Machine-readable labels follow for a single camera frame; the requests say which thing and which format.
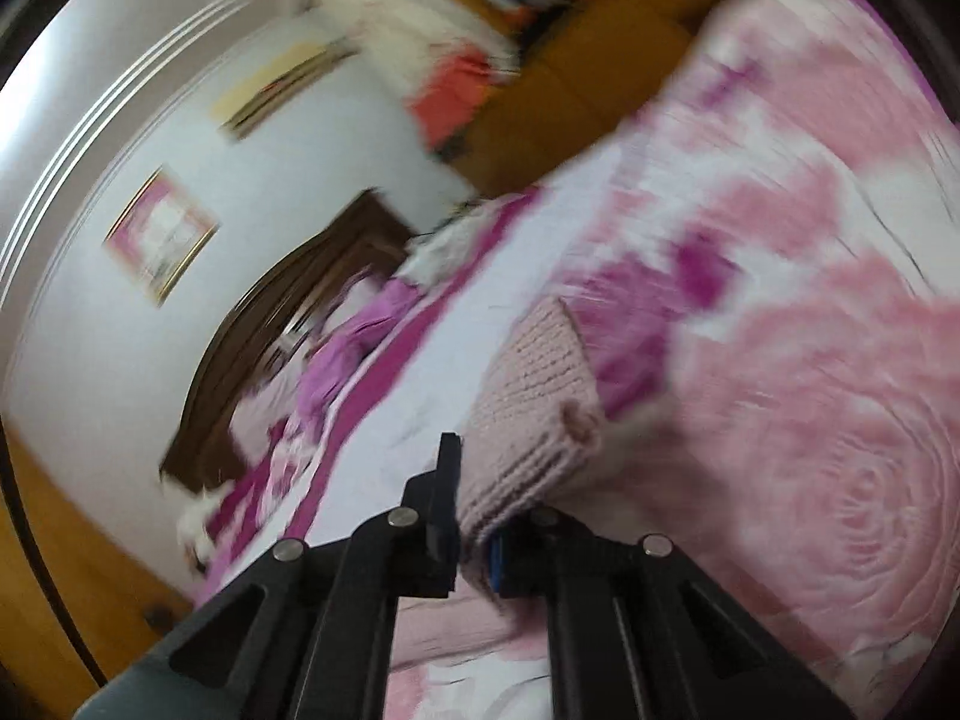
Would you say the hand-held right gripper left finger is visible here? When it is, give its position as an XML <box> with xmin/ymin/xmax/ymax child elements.
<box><xmin>75</xmin><ymin>433</ymin><xmax>463</xmax><ymax>720</ymax></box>

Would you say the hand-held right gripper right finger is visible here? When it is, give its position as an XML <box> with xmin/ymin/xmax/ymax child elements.
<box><xmin>486</xmin><ymin>508</ymin><xmax>856</xmax><ymax>720</ymax></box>

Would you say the pink knitted sweater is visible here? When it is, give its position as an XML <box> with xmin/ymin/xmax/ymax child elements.
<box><xmin>390</xmin><ymin>295</ymin><xmax>608</xmax><ymax>672</ymax></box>

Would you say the purple pillow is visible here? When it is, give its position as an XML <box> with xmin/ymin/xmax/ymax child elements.
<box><xmin>300</xmin><ymin>275</ymin><xmax>421</xmax><ymax>421</ymax></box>

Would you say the dark wooden headboard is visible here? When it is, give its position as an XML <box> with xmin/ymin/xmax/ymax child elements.
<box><xmin>160</xmin><ymin>189</ymin><xmax>418</xmax><ymax>492</ymax></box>

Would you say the white fluffy toy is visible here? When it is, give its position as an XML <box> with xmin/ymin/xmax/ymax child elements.
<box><xmin>159</xmin><ymin>481</ymin><xmax>235</xmax><ymax>578</ymax></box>

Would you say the pink floral bed blanket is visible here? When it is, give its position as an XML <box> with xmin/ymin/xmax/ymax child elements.
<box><xmin>191</xmin><ymin>0</ymin><xmax>960</xmax><ymax>720</ymax></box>

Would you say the wooden door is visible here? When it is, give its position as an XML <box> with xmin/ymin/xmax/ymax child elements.
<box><xmin>0</xmin><ymin>431</ymin><xmax>192</xmax><ymax>691</ymax></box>

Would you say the gold framed picture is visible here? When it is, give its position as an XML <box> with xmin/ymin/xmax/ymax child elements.
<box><xmin>103</xmin><ymin>166</ymin><xmax>220</xmax><ymax>306</ymax></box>

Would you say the orange cloth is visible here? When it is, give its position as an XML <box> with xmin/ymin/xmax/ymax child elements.
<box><xmin>405</xmin><ymin>49</ymin><xmax>518</xmax><ymax>155</ymax></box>

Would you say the wooden wardrobe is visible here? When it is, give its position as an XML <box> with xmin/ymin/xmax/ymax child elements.
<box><xmin>311</xmin><ymin>0</ymin><xmax>815</xmax><ymax>200</ymax></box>

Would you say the yellow framed wall picture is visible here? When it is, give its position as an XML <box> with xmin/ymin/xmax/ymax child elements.
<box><xmin>213</xmin><ymin>36</ymin><xmax>359</xmax><ymax>141</ymax></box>

